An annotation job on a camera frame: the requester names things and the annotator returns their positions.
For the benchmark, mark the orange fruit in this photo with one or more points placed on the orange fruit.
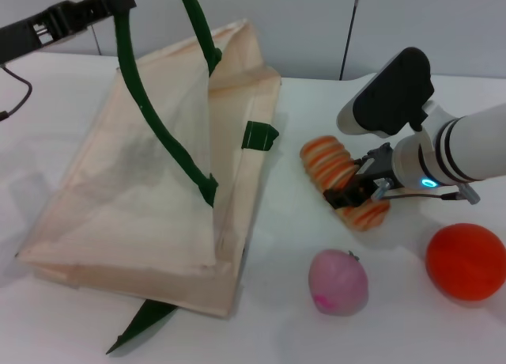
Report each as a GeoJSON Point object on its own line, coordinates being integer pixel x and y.
{"type": "Point", "coordinates": [466, 261]}

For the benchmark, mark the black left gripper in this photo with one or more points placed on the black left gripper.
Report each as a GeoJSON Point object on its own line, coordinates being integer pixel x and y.
{"type": "Point", "coordinates": [20, 37]}

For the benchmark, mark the pink peach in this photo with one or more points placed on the pink peach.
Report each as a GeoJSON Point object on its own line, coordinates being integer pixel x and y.
{"type": "Point", "coordinates": [338, 283]}

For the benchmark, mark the orange striped ridged bread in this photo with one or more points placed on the orange striped ridged bread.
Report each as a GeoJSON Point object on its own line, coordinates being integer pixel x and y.
{"type": "Point", "coordinates": [328, 162]}

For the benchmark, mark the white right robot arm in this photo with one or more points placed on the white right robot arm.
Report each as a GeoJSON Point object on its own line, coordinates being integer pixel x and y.
{"type": "Point", "coordinates": [466, 150]}

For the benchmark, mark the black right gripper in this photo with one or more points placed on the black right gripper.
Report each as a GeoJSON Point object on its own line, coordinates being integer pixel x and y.
{"type": "Point", "coordinates": [377, 166]}

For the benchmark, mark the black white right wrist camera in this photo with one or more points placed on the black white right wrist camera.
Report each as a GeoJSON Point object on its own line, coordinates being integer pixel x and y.
{"type": "Point", "coordinates": [391, 91]}

